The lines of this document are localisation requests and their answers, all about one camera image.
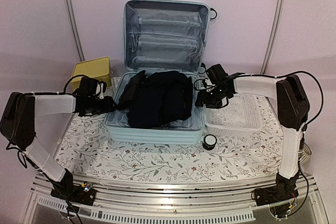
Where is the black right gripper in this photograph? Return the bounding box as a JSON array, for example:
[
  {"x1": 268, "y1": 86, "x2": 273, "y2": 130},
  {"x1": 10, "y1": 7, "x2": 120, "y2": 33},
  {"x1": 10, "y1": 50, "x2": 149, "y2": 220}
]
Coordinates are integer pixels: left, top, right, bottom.
[{"x1": 194, "y1": 87, "x2": 228, "y2": 109}]

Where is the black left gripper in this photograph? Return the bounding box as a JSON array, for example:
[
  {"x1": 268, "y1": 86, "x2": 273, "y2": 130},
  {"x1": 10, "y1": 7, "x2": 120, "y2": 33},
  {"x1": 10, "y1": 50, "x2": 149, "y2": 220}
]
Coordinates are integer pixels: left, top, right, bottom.
[{"x1": 88, "y1": 95, "x2": 118, "y2": 115}]

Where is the dark navy garment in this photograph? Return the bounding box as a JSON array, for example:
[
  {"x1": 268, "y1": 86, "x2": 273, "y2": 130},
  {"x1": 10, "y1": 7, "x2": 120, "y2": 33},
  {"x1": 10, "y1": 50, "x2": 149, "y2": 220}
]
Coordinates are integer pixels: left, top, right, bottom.
[{"x1": 117, "y1": 70, "x2": 193, "y2": 129}]

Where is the white plastic mesh basket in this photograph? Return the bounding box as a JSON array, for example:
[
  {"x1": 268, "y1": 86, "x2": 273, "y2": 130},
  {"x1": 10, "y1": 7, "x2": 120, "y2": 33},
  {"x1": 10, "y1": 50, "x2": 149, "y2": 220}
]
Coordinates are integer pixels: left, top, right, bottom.
[{"x1": 204, "y1": 94, "x2": 263, "y2": 136}]

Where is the light blue hard-shell suitcase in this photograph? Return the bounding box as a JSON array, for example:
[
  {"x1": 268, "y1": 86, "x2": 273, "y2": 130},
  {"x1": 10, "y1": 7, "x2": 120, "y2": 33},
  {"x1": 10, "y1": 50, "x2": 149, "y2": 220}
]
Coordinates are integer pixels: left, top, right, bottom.
[{"x1": 104, "y1": 0, "x2": 211, "y2": 145}]

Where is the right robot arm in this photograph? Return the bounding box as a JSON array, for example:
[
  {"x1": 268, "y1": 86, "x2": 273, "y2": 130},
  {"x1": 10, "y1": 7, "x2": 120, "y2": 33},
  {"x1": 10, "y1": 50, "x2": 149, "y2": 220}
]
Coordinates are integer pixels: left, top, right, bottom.
[{"x1": 195, "y1": 64, "x2": 312, "y2": 206}]

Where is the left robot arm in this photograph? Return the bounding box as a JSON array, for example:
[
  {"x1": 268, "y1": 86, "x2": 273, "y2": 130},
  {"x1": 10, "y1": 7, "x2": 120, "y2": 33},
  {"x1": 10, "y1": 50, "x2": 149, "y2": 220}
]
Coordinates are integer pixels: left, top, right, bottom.
[{"x1": 1, "y1": 74, "x2": 117, "y2": 200}]

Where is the yellow white drawer organizer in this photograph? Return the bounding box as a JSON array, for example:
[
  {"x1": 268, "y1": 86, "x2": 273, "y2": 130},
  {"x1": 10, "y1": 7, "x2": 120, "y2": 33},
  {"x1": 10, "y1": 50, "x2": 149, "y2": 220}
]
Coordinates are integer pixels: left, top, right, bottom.
[{"x1": 72, "y1": 57, "x2": 112, "y2": 87}]

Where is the floral white tablecloth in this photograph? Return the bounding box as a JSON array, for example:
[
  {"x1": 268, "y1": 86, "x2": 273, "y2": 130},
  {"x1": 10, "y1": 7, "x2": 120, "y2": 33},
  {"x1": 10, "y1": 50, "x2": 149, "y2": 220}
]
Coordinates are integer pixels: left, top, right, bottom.
[{"x1": 55, "y1": 96, "x2": 283, "y2": 184}]

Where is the striped woven cup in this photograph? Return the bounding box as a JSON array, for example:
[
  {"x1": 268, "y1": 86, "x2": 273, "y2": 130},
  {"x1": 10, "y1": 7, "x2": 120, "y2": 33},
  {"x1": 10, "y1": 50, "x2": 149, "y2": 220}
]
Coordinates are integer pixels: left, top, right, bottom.
[{"x1": 299, "y1": 143, "x2": 312, "y2": 164}]

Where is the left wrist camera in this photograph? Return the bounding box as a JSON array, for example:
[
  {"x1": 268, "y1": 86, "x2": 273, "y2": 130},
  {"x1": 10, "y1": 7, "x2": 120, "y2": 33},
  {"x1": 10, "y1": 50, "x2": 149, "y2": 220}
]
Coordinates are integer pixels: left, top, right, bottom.
[{"x1": 95, "y1": 81, "x2": 107, "y2": 99}]

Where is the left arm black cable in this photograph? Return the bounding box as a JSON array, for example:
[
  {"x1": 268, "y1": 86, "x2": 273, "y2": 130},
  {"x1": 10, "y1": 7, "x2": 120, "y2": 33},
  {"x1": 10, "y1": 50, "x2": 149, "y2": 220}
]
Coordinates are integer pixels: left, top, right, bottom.
[{"x1": 63, "y1": 76, "x2": 87, "y2": 95}]

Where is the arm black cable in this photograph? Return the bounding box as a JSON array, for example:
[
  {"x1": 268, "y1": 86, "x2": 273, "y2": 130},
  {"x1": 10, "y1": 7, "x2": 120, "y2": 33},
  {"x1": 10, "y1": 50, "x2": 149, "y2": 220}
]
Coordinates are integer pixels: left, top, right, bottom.
[
  {"x1": 63, "y1": 76, "x2": 87, "y2": 95},
  {"x1": 278, "y1": 70, "x2": 323, "y2": 130}
]

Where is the aluminium front rail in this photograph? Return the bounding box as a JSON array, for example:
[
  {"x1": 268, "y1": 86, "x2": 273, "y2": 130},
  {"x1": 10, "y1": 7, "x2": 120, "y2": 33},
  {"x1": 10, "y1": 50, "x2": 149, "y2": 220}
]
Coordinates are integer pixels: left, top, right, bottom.
[{"x1": 23, "y1": 175, "x2": 329, "y2": 223}]

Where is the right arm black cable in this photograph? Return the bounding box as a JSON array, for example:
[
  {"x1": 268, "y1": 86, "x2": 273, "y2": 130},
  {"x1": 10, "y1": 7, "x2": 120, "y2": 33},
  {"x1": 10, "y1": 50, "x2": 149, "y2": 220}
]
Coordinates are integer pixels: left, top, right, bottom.
[{"x1": 278, "y1": 70, "x2": 323, "y2": 130}]

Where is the left wall aluminium post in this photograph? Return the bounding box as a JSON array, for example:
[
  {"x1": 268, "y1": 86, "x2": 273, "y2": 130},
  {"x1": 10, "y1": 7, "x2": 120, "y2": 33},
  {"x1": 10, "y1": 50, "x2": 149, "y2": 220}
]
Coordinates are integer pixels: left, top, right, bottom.
[{"x1": 64, "y1": 0, "x2": 85, "y2": 61}]

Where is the wall aluminium post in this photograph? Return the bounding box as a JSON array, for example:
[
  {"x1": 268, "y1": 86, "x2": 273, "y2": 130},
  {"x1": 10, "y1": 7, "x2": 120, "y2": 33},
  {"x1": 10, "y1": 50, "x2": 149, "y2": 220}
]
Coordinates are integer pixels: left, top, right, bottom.
[
  {"x1": 260, "y1": 0, "x2": 285, "y2": 74},
  {"x1": 64, "y1": 0, "x2": 85, "y2": 61}
]

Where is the right wall aluminium post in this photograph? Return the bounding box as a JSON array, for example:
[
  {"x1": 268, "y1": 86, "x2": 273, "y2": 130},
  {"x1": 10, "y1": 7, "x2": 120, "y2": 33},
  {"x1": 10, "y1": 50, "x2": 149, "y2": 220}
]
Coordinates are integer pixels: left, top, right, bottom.
[{"x1": 260, "y1": 0, "x2": 285, "y2": 74}]

